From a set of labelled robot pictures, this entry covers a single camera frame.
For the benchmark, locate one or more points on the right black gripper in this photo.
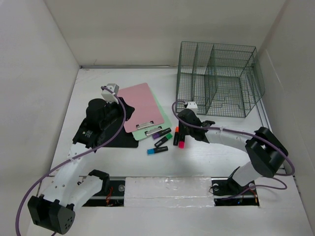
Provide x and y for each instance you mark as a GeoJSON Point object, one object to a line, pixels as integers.
{"type": "Point", "coordinates": [181, 126]}

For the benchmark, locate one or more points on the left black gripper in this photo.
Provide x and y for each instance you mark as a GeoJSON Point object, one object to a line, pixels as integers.
{"type": "Point", "coordinates": [119, 107]}

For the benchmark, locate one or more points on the orange highlighter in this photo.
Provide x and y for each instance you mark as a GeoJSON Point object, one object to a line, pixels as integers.
{"type": "Point", "coordinates": [176, 136]}

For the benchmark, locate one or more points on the purple highlighter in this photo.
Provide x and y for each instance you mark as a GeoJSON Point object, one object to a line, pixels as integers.
{"type": "Point", "coordinates": [161, 133]}

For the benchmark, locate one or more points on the green highlighter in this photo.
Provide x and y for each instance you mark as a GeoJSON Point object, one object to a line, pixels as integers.
{"type": "Point", "coordinates": [163, 140]}

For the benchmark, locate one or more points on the green clipboard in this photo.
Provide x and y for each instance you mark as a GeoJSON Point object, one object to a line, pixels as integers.
{"type": "Point", "coordinates": [155, 127]}

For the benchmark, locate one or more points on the pink clipboard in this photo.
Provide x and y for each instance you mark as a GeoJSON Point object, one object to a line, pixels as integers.
{"type": "Point", "coordinates": [140, 97]}

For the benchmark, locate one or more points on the blue highlighter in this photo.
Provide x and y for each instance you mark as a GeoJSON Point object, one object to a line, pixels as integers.
{"type": "Point", "coordinates": [157, 150]}

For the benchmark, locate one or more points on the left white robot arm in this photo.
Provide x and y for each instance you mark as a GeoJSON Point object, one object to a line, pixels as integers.
{"type": "Point", "coordinates": [56, 207]}

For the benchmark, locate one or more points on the black mat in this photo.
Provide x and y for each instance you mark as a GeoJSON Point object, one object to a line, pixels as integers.
{"type": "Point", "coordinates": [122, 140]}

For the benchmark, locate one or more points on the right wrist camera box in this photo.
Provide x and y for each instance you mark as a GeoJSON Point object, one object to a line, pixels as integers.
{"type": "Point", "coordinates": [191, 105]}

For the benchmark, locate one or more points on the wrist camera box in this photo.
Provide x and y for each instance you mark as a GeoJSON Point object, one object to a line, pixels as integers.
{"type": "Point", "coordinates": [191, 105]}
{"type": "Point", "coordinates": [108, 93]}

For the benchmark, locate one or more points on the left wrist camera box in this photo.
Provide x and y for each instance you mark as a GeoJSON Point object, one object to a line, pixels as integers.
{"type": "Point", "coordinates": [108, 93]}

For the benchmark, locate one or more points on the green wire mesh organizer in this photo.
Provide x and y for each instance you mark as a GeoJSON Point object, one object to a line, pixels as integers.
{"type": "Point", "coordinates": [224, 80]}

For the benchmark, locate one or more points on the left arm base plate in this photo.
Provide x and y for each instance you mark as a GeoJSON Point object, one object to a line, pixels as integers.
{"type": "Point", "coordinates": [112, 197]}

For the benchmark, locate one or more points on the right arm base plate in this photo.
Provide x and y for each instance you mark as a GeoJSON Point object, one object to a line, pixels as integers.
{"type": "Point", "coordinates": [225, 196]}

